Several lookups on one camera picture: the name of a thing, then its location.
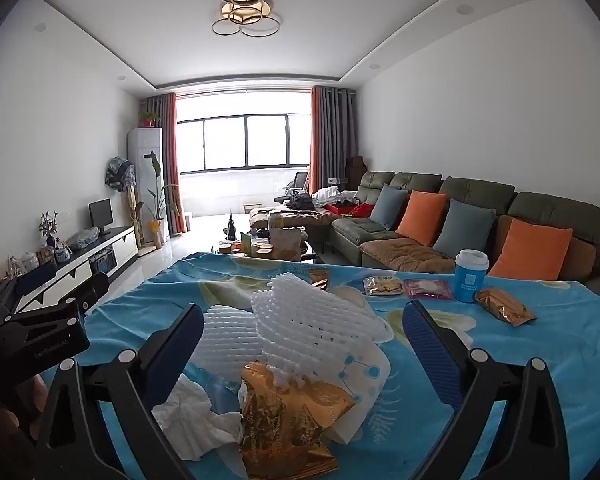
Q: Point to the blue floral tablecloth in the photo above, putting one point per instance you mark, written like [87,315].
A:
[407,418]

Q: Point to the white foam fruit net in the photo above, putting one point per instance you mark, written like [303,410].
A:
[299,332]

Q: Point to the white tissue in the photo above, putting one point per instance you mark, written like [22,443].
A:
[189,424]

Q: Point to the gold foil snack bag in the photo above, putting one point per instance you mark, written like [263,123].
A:
[282,429]

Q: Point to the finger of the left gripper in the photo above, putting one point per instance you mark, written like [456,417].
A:
[91,290]
[27,283]

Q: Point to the small gold snack packet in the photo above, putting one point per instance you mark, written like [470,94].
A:
[504,307]

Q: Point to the orange cushion near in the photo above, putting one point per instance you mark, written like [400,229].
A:
[525,251]

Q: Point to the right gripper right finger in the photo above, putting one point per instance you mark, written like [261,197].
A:
[531,440]

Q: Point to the blue lidded coffee cup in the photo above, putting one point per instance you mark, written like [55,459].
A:
[470,270]

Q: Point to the right orange grey curtain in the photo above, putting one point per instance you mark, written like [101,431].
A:
[334,139]

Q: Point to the clear cracker packet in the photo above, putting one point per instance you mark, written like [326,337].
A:
[383,285]

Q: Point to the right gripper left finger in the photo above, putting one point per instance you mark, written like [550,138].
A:
[88,405]

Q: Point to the pink snack packet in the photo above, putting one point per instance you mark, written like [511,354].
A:
[432,289]

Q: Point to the white dotted paper cup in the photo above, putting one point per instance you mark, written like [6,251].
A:
[362,376]

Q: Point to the orange cushion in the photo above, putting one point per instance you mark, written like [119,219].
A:
[525,251]
[422,216]

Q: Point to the white black tv cabinet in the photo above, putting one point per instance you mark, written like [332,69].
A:
[111,254]

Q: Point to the tall green potted plant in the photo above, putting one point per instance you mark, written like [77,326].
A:
[160,195]

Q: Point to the orange grey curtain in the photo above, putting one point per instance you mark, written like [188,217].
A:
[162,111]
[334,139]

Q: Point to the grey-blue cushion near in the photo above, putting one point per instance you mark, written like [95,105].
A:
[465,227]

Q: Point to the ring ceiling lamp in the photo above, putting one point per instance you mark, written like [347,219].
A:
[250,18]

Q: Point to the grey-blue cushion far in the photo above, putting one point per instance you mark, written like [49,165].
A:
[388,206]

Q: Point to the white standing air conditioner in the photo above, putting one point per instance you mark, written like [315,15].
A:
[139,142]

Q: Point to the orange cushion far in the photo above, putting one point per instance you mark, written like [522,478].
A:
[422,216]

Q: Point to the grey-blue cushion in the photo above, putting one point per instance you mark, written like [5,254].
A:
[388,206]
[465,227]

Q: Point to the small black monitor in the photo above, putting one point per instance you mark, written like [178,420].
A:
[101,215]

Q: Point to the cluttered coffee table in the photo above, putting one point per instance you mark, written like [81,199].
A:
[287,243]

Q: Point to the large window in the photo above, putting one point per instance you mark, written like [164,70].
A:
[238,142]

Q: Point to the left orange grey curtain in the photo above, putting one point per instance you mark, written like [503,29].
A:
[162,111]

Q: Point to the green sectional sofa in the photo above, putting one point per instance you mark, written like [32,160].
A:
[343,222]

